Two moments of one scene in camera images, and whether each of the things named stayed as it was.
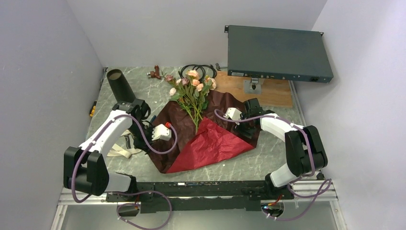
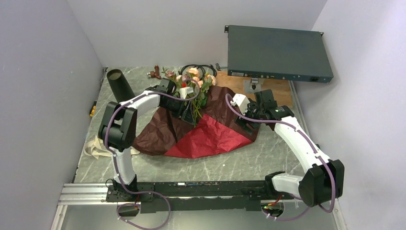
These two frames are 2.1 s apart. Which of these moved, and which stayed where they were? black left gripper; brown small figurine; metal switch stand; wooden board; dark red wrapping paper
Moved: black left gripper; dark red wrapping paper
Stayed: metal switch stand; brown small figurine; wooden board
